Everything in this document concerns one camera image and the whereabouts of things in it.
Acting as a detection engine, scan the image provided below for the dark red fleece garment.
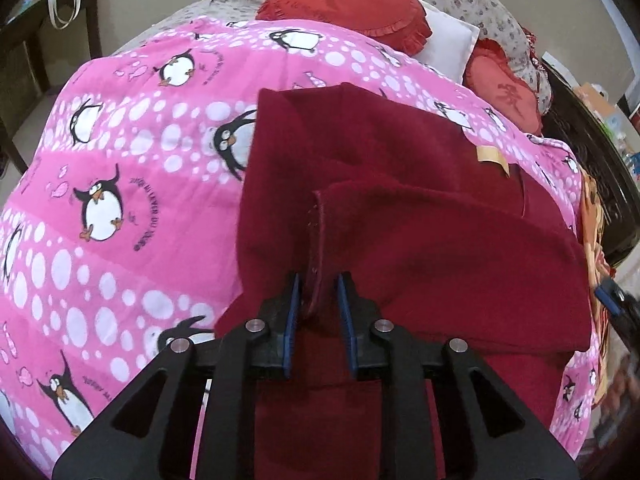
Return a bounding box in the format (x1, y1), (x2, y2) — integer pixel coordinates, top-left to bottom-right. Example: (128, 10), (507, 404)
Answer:
(217, 84), (591, 479)

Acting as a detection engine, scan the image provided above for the orange patterned blanket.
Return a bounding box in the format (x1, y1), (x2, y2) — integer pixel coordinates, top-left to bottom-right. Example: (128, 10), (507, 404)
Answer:
(579, 169), (615, 406)

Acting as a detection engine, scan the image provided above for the pink penguin print blanket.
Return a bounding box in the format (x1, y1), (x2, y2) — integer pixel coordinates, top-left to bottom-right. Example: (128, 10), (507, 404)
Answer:
(1, 18), (598, 474)

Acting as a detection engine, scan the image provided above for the small red heart pillow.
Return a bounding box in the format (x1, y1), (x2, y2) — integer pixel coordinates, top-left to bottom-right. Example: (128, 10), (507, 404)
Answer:
(463, 39), (542, 136)

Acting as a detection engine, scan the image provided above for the white square pillow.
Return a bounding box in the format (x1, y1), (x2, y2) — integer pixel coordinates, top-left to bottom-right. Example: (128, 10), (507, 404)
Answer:
(413, 0), (480, 84)

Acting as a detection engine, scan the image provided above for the large red heart pillow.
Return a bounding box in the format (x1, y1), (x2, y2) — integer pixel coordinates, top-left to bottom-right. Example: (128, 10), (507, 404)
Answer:
(257, 0), (432, 55)

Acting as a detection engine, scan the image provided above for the white tote bag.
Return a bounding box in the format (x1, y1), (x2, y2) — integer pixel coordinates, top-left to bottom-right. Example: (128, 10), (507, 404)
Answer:
(45, 0), (83, 31)

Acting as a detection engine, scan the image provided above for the dark wooden desk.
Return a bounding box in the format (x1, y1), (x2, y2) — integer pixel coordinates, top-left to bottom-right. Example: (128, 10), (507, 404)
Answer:
(0, 0), (104, 176)

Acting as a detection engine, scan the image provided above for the dark wooden bed frame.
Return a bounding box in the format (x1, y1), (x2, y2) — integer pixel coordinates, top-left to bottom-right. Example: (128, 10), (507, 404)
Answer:
(541, 62), (640, 266)

